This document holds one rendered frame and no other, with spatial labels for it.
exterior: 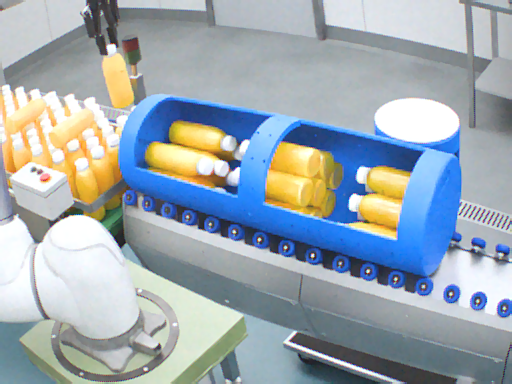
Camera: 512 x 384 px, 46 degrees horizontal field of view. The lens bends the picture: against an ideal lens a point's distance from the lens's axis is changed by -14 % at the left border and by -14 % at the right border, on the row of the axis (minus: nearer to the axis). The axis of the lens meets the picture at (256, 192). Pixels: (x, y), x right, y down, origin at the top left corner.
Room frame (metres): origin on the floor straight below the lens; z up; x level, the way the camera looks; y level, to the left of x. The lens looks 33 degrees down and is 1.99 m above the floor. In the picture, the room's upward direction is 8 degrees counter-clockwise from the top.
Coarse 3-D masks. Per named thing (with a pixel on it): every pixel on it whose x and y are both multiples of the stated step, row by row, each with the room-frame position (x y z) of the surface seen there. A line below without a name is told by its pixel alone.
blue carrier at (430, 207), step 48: (144, 144) 1.68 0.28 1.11; (240, 144) 1.69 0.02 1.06; (336, 144) 1.50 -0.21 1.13; (384, 144) 1.39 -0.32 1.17; (144, 192) 1.59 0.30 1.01; (192, 192) 1.44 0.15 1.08; (240, 192) 1.35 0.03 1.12; (336, 192) 1.47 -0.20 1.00; (432, 192) 1.11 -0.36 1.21; (336, 240) 1.20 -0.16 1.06; (384, 240) 1.12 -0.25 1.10; (432, 240) 1.12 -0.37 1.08
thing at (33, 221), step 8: (16, 208) 1.89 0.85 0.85; (24, 208) 1.85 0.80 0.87; (24, 216) 1.86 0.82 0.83; (32, 216) 1.82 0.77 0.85; (40, 216) 1.78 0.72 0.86; (32, 224) 1.84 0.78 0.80; (40, 224) 1.80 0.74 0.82; (32, 232) 1.85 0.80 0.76; (40, 232) 1.81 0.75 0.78; (120, 232) 1.87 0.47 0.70; (40, 240) 1.82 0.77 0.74; (120, 240) 1.82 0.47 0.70; (120, 248) 1.78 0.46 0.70
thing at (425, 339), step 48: (144, 240) 1.60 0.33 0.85; (192, 240) 1.50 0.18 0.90; (192, 288) 1.59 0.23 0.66; (240, 288) 1.41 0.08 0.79; (288, 288) 1.30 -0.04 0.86; (336, 288) 1.23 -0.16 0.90; (480, 288) 1.08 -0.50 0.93; (336, 336) 1.27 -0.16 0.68; (384, 336) 1.14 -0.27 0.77; (432, 336) 1.04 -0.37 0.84; (480, 336) 0.96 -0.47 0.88
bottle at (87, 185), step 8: (88, 168) 1.68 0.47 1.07; (80, 176) 1.66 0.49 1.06; (88, 176) 1.66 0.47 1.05; (80, 184) 1.65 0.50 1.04; (88, 184) 1.65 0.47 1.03; (96, 184) 1.67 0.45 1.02; (80, 192) 1.65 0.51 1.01; (88, 192) 1.65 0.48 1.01; (96, 192) 1.66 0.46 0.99; (88, 200) 1.65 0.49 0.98; (88, 216) 1.65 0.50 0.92; (96, 216) 1.65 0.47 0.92; (104, 216) 1.67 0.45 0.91
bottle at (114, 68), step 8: (104, 56) 1.77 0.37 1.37; (112, 56) 1.77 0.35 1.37; (120, 56) 1.78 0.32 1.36; (104, 64) 1.77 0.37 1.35; (112, 64) 1.76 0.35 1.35; (120, 64) 1.77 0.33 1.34; (104, 72) 1.77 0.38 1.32; (112, 72) 1.75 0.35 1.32; (120, 72) 1.76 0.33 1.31; (112, 80) 1.76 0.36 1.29; (120, 80) 1.76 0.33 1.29; (128, 80) 1.78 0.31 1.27; (112, 88) 1.76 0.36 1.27; (120, 88) 1.76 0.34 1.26; (128, 88) 1.78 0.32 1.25; (112, 96) 1.77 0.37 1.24; (120, 96) 1.76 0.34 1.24; (128, 96) 1.77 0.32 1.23; (112, 104) 1.78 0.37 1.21; (120, 104) 1.76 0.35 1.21; (128, 104) 1.77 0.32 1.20
